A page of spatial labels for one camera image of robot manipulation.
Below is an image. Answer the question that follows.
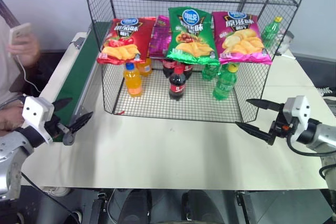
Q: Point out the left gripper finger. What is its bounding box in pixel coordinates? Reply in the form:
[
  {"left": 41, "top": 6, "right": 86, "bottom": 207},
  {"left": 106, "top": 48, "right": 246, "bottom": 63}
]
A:
[
  {"left": 68, "top": 111, "right": 94, "bottom": 136},
  {"left": 52, "top": 97, "right": 74, "bottom": 111}
]

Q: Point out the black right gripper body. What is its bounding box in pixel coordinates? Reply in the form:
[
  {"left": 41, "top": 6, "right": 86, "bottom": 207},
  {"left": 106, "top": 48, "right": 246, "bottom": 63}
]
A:
[{"left": 267, "top": 102, "right": 296, "bottom": 146}]

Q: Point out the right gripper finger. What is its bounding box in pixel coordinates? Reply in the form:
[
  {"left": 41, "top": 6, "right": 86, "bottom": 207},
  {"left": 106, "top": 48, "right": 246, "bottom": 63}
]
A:
[
  {"left": 246, "top": 98, "right": 284, "bottom": 112},
  {"left": 235, "top": 121, "right": 272, "bottom": 143}
]

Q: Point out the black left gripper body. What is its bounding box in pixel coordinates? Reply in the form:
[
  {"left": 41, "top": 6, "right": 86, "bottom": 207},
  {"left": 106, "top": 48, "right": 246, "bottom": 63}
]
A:
[{"left": 44, "top": 113, "right": 77, "bottom": 146}]

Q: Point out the white smartphone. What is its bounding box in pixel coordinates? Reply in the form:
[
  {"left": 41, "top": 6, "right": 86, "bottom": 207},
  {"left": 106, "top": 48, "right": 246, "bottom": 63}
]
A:
[{"left": 9, "top": 23, "right": 33, "bottom": 46}]

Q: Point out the person's right hand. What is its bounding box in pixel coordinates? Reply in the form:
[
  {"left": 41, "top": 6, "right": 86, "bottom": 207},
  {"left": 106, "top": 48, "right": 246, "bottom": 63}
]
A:
[{"left": 0, "top": 102, "right": 24, "bottom": 132}]

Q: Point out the person's left hand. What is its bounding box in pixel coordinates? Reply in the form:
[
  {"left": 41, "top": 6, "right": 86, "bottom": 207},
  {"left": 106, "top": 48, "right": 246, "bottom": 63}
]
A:
[{"left": 6, "top": 33, "right": 42, "bottom": 68}]

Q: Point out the green soda bottle, yellow cap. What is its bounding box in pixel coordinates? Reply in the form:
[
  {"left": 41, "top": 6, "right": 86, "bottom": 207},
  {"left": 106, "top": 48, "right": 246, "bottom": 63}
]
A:
[
  {"left": 261, "top": 16, "right": 284, "bottom": 49},
  {"left": 212, "top": 63, "right": 238, "bottom": 101},
  {"left": 201, "top": 63, "right": 218, "bottom": 81}
]

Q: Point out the white shoe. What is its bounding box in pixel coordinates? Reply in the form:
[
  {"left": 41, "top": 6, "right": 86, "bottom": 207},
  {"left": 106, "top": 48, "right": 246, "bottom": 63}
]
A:
[{"left": 43, "top": 186, "right": 72, "bottom": 197}]

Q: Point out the clear plastic cup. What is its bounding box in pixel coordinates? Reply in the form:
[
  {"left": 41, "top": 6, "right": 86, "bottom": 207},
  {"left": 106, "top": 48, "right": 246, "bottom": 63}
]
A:
[{"left": 277, "top": 31, "right": 295, "bottom": 54}]

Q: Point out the orange soda bottle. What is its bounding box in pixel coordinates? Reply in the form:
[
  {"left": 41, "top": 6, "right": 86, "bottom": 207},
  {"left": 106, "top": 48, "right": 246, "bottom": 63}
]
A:
[
  {"left": 138, "top": 57, "right": 153, "bottom": 77},
  {"left": 123, "top": 62, "right": 144, "bottom": 98}
]

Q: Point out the purple chips bag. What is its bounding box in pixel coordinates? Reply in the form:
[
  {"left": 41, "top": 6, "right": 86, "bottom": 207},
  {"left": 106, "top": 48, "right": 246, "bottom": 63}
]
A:
[{"left": 212, "top": 10, "right": 273, "bottom": 65}]

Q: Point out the black table leg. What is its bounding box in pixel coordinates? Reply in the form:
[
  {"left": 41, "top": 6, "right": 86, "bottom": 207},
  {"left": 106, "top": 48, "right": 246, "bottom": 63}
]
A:
[
  {"left": 88, "top": 191, "right": 109, "bottom": 224},
  {"left": 234, "top": 190, "right": 257, "bottom": 224}
]

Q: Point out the cola bottle, red cap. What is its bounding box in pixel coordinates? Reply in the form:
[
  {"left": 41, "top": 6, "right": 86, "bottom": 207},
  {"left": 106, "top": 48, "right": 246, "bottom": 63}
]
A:
[
  {"left": 183, "top": 62, "right": 194, "bottom": 80},
  {"left": 162, "top": 58, "right": 175, "bottom": 78},
  {"left": 168, "top": 66, "right": 187, "bottom": 101}
]

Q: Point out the red chips bag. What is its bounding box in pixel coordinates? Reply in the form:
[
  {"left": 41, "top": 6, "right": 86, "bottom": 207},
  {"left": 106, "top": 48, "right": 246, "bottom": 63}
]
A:
[{"left": 96, "top": 17, "right": 157, "bottom": 66}]

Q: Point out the green chips bag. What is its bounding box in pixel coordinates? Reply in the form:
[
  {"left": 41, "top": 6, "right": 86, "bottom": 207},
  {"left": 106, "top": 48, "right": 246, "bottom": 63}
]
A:
[{"left": 165, "top": 7, "right": 220, "bottom": 66}]

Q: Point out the magenta foil snack bag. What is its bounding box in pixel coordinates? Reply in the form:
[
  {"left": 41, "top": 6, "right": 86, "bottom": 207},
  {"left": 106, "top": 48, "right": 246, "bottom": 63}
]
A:
[{"left": 148, "top": 15, "right": 173, "bottom": 59}]

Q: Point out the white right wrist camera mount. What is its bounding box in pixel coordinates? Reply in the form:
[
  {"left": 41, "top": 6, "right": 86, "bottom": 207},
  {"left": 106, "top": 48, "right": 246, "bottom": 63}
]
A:
[{"left": 282, "top": 94, "right": 311, "bottom": 143}]

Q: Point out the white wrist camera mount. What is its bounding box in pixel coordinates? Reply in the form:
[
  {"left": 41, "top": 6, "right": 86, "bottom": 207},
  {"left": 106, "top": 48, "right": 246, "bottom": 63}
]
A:
[
  {"left": 282, "top": 94, "right": 311, "bottom": 143},
  {"left": 22, "top": 95, "right": 55, "bottom": 144}
]

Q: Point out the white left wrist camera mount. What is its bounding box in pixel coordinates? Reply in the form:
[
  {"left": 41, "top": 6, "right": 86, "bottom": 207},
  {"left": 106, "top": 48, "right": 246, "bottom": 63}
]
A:
[{"left": 22, "top": 95, "right": 55, "bottom": 144}]

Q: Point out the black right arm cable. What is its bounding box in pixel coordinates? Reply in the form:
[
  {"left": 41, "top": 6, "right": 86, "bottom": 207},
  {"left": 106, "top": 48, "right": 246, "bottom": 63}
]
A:
[{"left": 286, "top": 126, "right": 326, "bottom": 157}]

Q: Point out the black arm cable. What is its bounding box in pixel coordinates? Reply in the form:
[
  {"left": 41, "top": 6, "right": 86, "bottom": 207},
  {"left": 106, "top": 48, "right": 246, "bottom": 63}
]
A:
[
  {"left": 20, "top": 171, "right": 79, "bottom": 217},
  {"left": 286, "top": 126, "right": 326, "bottom": 157}
]

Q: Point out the green conveyor belt, white frame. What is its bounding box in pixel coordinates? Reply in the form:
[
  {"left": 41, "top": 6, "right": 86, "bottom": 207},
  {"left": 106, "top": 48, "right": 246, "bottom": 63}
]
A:
[{"left": 39, "top": 21, "right": 112, "bottom": 143}]

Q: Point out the white phone cable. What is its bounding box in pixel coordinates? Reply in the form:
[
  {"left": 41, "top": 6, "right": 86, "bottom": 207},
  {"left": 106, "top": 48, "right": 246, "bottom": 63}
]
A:
[{"left": 15, "top": 55, "right": 43, "bottom": 93}]

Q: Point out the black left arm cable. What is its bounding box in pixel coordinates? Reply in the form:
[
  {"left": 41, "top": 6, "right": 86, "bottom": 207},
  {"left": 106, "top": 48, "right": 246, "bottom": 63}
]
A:
[{"left": 20, "top": 171, "right": 79, "bottom": 217}]

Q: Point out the black wire rack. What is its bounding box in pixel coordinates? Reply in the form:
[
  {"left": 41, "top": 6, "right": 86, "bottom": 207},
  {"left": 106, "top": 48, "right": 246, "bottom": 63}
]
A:
[{"left": 80, "top": 0, "right": 313, "bottom": 123}]

